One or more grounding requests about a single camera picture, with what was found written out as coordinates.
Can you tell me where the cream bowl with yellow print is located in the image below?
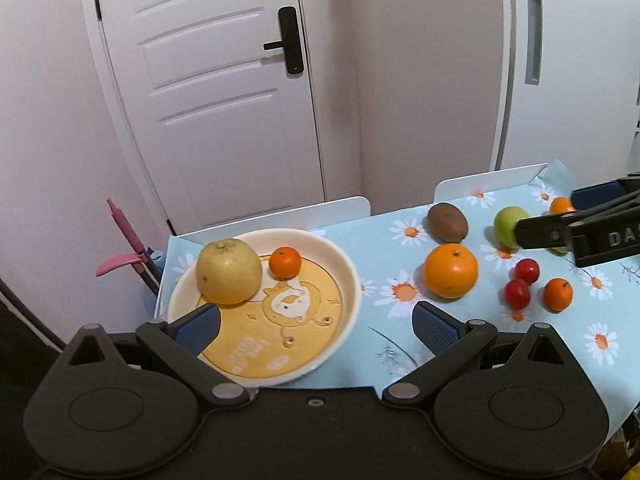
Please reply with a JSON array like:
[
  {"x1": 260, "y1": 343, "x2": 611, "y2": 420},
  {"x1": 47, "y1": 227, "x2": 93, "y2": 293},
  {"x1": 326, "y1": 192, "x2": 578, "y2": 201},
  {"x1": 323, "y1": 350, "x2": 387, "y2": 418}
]
[{"x1": 166, "y1": 228, "x2": 362, "y2": 387}]

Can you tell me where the white panelled door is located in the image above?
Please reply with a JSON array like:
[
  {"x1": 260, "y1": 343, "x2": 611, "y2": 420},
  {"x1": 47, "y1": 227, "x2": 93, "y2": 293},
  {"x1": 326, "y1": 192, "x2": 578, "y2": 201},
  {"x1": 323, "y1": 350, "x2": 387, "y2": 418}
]
[{"x1": 90, "y1": 0, "x2": 328, "y2": 228}]

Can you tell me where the brown kiwi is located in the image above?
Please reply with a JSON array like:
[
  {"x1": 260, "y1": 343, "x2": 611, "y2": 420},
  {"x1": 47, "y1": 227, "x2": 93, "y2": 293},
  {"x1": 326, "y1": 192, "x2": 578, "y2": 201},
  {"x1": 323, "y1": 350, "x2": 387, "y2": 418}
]
[{"x1": 427, "y1": 202, "x2": 470, "y2": 244}]

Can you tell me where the white cabinet with recessed handle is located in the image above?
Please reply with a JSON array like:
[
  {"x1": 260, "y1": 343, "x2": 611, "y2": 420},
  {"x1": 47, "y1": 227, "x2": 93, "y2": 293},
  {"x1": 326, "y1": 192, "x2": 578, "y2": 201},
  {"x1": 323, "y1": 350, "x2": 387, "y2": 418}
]
[{"x1": 492, "y1": 0, "x2": 640, "y2": 186}]

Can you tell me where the black door lock handle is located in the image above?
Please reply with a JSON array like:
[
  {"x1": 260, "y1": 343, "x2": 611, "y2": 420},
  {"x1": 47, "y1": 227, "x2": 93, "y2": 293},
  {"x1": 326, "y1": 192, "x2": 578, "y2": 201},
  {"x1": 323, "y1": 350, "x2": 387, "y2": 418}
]
[{"x1": 263, "y1": 6, "x2": 305, "y2": 75}]

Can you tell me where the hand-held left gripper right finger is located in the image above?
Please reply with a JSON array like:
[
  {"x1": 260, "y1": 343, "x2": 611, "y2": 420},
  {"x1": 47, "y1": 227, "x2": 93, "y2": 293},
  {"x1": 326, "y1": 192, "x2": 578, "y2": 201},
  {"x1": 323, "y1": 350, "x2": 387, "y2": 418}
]
[{"x1": 382, "y1": 301, "x2": 583, "y2": 408}]

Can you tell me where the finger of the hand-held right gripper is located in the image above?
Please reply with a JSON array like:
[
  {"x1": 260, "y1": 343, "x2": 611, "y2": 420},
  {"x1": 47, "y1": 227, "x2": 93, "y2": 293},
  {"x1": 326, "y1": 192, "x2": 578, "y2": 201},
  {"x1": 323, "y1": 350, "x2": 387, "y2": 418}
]
[
  {"x1": 571, "y1": 176, "x2": 640, "y2": 209},
  {"x1": 515, "y1": 211, "x2": 577, "y2": 250}
]

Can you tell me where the green apple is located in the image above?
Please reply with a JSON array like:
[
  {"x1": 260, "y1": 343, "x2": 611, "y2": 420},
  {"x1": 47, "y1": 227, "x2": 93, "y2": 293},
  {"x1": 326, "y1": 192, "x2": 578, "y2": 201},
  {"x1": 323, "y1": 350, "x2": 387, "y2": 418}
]
[{"x1": 494, "y1": 206, "x2": 531, "y2": 251}]

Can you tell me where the white chair back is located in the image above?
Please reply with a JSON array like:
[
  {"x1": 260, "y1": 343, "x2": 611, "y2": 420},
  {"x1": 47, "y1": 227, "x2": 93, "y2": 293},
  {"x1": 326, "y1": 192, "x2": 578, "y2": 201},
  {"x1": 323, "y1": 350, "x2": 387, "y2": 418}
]
[
  {"x1": 177, "y1": 196, "x2": 372, "y2": 237},
  {"x1": 433, "y1": 163, "x2": 551, "y2": 203}
]

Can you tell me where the large orange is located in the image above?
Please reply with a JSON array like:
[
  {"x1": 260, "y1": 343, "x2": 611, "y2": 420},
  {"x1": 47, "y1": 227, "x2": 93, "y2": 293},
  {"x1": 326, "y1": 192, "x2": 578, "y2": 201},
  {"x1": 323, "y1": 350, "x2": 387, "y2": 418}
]
[{"x1": 424, "y1": 243, "x2": 479, "y2": 300}]

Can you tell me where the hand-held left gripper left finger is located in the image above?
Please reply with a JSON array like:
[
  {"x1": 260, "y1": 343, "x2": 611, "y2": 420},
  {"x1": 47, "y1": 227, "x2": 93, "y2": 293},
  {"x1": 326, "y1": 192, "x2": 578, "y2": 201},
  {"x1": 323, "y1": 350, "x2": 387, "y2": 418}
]
[{"x1": 60, "y1": 303, "x2": 251, "y2": 409}]

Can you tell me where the yellow apple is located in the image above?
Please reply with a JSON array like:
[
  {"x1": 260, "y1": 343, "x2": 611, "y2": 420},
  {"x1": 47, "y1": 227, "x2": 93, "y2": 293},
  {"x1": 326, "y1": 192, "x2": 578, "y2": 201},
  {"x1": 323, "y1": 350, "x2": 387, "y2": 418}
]
[{"x1": 195, "y1": 238, "x2": 263, "y2": 306}]

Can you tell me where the small red fruit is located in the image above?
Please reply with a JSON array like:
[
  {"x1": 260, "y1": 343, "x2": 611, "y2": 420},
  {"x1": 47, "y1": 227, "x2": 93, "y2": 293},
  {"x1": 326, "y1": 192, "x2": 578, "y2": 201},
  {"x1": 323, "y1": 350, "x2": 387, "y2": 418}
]
[
  {"x1": 515, "y1": 258, "x2": 541, "y2": 284},
  {"x1": 505, "y1": 278, "x2": 531, "y2": 308}
]

